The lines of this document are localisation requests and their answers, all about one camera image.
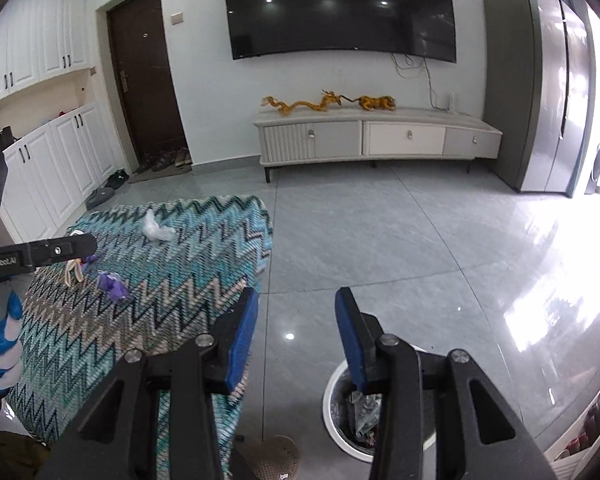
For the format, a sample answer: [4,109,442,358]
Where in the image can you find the grey white television cabinet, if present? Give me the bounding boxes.
[252,107,503,183]

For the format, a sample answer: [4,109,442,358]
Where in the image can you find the grey refrigerator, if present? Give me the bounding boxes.
[481,0,596,195]

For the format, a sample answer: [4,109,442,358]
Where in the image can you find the golden tiger ornament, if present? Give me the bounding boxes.
[355,95,397,112]

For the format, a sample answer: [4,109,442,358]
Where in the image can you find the white wall cabinet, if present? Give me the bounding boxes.
[0,0,91,111]

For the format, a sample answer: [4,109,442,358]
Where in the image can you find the person's olive clothing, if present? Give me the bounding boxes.
[0,400,48,480]

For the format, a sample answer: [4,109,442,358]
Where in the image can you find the white round trash bin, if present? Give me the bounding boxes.
[322,345,431,463]

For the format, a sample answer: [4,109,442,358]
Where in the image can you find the zigzag knitted blanket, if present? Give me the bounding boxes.
[2,194,273,480]

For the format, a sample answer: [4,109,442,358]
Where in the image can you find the person's left hand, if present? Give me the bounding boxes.
[0,292,25,398]

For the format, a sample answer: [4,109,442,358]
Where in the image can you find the grey slipper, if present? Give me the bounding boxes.
[86,187,116,211]

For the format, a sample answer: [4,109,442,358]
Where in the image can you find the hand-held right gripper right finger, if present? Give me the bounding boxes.
[334,287,561,480]

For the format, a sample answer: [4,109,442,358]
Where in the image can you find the black wall television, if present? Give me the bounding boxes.
[222,0,457,63]

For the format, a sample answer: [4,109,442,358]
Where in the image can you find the dark brown door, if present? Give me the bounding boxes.
[106,0,188,171]

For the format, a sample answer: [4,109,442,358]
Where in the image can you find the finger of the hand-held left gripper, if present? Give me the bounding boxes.
[30,234,98,269]

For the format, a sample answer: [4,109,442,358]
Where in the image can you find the brown doormat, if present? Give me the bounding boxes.
[127,162,193,184]

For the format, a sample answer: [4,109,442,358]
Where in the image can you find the brown knit slipper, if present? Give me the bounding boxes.
[232,435,301,480]

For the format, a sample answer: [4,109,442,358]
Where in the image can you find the white crumpled wrapper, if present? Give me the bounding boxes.
[142,208,177,242]

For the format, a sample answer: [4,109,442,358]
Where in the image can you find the golden dragon ornament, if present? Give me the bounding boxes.
[261,90,353,117]

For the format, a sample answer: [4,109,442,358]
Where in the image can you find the white printed plastic bag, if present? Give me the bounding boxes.
[347,392,383,443]

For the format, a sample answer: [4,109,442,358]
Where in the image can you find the white shoe cabinet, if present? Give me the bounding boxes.
[0,100,121,243]

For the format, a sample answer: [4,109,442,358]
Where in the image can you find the beige strip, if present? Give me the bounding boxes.
[64,230,86,288]

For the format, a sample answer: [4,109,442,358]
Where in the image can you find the television cables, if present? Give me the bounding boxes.
[390,51,451,108]

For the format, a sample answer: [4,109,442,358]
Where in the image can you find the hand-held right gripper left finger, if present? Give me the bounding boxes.
[35,287,260,480]

